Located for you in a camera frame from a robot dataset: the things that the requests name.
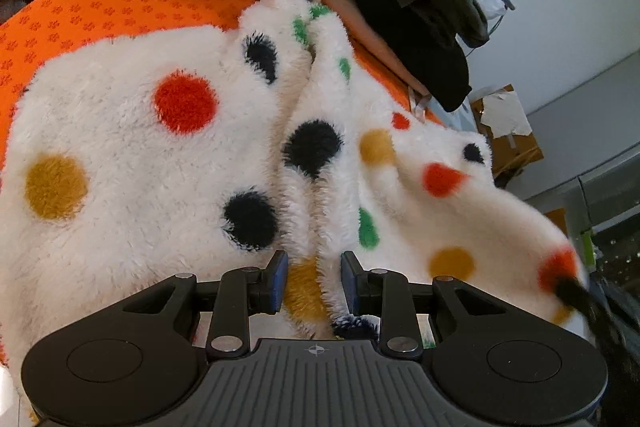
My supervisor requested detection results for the dark glass cabinet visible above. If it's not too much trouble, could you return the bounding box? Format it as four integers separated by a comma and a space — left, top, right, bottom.
575, 167, 640, 288

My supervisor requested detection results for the orange patterned mat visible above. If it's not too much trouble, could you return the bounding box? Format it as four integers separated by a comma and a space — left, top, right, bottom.
0, 0, 446, 368

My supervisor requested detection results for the torn white paper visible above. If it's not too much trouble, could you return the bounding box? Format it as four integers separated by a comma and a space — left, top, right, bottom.
480, 91, 533, 138

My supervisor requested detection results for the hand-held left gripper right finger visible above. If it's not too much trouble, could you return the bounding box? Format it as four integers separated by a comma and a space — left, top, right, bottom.
340, 251, 507, 356

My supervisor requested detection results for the grey refrigerator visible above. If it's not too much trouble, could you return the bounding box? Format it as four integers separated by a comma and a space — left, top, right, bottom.
515, 54, 640, 258

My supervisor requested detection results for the cardboard box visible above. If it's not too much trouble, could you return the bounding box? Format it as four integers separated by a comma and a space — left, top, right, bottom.
470, 84, 545, 180

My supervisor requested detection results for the black garment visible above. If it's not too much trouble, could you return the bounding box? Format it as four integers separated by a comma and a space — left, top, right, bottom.
300, 0, 472, 112

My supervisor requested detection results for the beige garment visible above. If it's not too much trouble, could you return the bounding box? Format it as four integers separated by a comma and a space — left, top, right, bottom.
312, 0, 418, 100

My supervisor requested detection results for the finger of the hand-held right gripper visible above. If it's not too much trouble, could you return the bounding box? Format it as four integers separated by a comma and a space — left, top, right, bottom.
555, 276, 614, 336

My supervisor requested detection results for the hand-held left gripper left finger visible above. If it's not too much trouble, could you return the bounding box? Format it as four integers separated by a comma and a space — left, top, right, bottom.
120, 250, 290, 356

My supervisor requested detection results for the white polka dot fleece garment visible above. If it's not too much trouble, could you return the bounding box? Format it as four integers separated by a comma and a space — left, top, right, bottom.
0, 0, 588, 358

